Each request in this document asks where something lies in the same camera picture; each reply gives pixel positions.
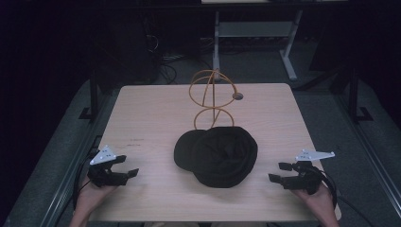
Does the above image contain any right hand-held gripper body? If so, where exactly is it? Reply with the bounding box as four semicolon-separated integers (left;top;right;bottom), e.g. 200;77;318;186
282;148;337;196

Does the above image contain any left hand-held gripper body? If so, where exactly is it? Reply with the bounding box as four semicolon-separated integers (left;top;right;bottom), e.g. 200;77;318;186
86;145;129;189

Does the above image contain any black cap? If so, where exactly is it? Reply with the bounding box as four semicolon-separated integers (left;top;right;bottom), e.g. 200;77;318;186
173;126;259;189

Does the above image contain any orange wire hat stand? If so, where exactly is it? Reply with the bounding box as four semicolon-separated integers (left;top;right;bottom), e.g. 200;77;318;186
188;68;237;131

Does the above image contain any person's right hand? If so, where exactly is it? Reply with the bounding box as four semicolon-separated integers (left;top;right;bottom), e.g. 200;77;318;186
291;183;336;218

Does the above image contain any person's left hand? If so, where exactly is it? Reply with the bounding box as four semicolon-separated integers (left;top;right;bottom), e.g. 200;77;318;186
75;175;118;217

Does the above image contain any black metal stand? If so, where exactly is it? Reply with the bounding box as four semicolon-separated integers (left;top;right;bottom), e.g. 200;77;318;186
343;65;375;124
78;67;105;121

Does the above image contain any black cable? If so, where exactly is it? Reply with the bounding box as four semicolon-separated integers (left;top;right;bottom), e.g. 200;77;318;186
71;152;98;211
309;166;376;227

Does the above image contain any grey metal desk frame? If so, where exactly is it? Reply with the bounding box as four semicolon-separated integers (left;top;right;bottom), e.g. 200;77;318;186
211;9;305;81

